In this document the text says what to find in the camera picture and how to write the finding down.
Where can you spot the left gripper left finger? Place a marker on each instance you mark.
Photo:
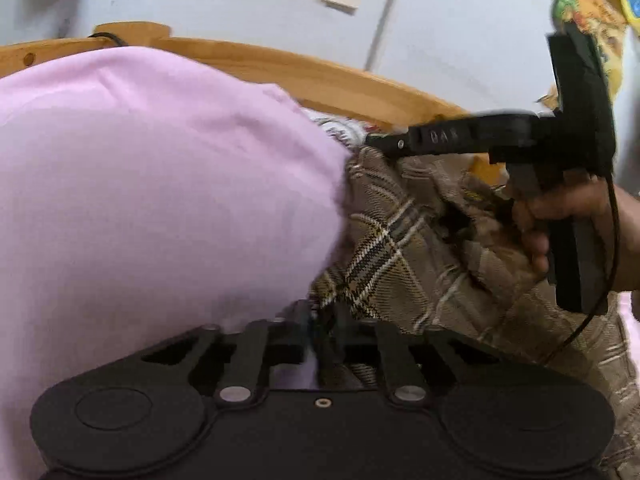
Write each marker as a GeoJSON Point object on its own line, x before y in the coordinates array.
{"type": "Point", "coordinates": [262, 345]}

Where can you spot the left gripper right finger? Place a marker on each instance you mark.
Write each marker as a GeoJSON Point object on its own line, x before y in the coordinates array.
{"type": "Point", "coordinates": [375, 354]}

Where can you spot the brown plaid coat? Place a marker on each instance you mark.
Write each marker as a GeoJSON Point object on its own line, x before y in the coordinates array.
{"type": "Point", "coordinates": [424, 246]}

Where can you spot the person right hand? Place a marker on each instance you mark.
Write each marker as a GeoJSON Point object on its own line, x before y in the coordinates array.
{"type": "Point", "coordinates": [585, 199]}

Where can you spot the autumn landscape poster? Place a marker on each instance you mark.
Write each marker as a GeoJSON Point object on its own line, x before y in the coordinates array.
{"type": "Point", "coordinates": [607, 21]}

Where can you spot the pink bed sheet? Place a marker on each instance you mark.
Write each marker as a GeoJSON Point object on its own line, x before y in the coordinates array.
{"type": "Point", "coordinates": [143, 194]}

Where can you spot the wooden bed frame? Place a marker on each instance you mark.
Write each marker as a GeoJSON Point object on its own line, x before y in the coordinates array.
{"type": "Point", "coordinates": [310, 72]}

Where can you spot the white wall pipe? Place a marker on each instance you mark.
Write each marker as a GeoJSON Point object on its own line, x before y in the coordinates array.
{"type": "Point", "coordinates": [381, 36]}

